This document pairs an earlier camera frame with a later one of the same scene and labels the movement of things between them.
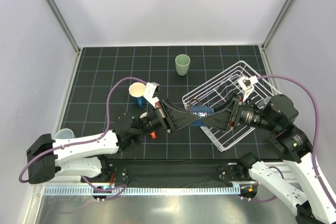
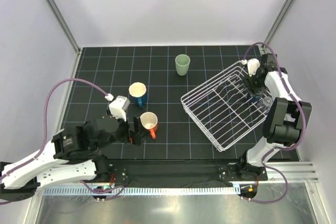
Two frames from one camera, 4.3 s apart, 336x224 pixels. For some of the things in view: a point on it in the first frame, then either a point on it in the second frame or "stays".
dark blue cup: [199, 112] → [258, 94]
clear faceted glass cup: [263, 103] stays
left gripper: [173, 118] → [140, 134]
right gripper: [220, 119] → [248, 81]
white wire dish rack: [250, 88] stays
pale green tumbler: [182, 62] stays
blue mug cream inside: [136, 89] stays
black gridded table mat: [201, 77] stays
